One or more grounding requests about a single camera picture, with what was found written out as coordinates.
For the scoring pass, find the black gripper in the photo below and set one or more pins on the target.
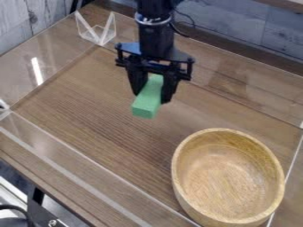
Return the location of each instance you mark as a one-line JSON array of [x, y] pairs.
[[153, 55]]

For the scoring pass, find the clear acrylic corner bracket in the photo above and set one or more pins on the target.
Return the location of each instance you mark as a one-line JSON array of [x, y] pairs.
[[97, 34]]

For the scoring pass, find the green rectangular block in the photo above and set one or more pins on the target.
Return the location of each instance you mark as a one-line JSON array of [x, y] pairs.
[[148, 100]]

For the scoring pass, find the black table leg bracket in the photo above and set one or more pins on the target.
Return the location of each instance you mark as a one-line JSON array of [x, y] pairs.
[[41, 216]]

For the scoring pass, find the wooden bowl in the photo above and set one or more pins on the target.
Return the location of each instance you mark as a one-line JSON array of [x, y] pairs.
[[227, 178]]

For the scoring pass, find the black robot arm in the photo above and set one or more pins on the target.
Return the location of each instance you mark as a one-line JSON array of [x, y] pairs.
[[156, 10]]

